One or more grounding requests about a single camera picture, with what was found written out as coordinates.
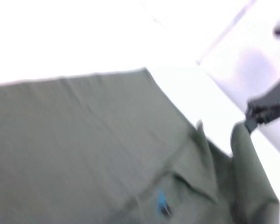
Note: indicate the dark green FREE t-shirt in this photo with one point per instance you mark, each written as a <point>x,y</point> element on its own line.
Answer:
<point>107,151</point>

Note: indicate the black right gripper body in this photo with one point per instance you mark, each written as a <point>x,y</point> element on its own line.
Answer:
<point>275,102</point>

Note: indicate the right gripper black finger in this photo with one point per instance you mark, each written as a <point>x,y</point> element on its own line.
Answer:
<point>252,121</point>

